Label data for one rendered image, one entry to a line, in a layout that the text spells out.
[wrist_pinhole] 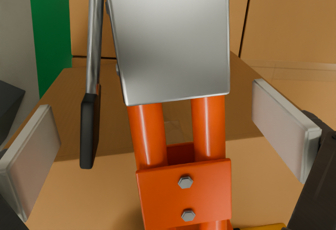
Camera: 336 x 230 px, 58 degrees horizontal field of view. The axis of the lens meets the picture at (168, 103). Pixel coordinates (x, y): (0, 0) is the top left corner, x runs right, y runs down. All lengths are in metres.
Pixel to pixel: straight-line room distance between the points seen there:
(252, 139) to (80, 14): 0.48
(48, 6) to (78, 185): 0.99
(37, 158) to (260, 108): 0.13
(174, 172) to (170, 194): 0.02
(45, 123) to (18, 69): 1.20
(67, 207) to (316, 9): 0.67
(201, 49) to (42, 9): 1.16
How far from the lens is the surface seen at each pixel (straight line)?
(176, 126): 0.40
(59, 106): 0.52
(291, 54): 0.82
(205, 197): 0.21
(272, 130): 0.18
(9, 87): 1.40
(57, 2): 1.29
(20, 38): 1.35
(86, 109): 0.17
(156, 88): 0.17
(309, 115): 0.18
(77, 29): 0.72
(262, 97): 0.19
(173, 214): 0.22
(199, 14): 0.16
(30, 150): 0.17
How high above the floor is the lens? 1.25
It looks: 66 degrees down
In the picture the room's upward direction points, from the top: 167 degrees clockwise
